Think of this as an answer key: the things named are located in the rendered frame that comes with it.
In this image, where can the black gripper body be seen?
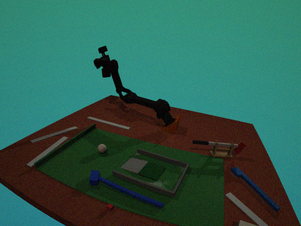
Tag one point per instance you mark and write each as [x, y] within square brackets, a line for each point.
[102, 50]

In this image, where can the dark green mat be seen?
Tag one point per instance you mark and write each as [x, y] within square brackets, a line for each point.
[198, 201]

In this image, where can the beige ball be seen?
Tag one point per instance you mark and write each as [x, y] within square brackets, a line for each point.
[102, 148]

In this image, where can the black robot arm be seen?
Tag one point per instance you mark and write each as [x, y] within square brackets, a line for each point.
[161, 107]

